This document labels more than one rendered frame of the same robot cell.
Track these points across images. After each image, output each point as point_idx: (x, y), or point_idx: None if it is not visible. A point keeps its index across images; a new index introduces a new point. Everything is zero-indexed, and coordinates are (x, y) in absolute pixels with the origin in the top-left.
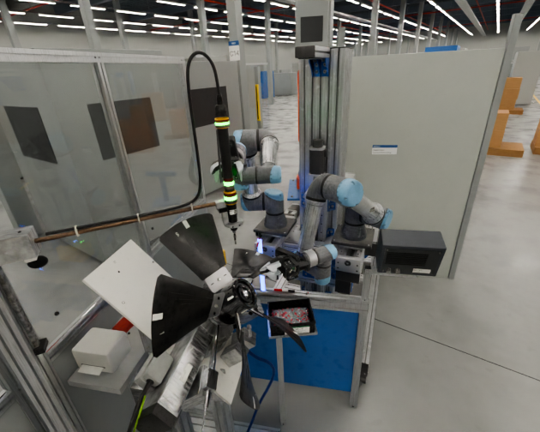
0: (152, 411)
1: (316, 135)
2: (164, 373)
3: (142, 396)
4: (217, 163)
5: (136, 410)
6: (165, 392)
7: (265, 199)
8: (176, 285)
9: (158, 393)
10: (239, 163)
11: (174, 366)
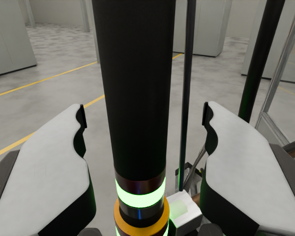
0: (188, 163)
1: None
2: (197, 188)
3: (202, 172)
4: (263, 183)
5: (201, 168)
6: (187, 173)
7: None
8: (200, 155)
9: (194, 177)
10: (35, 162)
11: (192, 194)
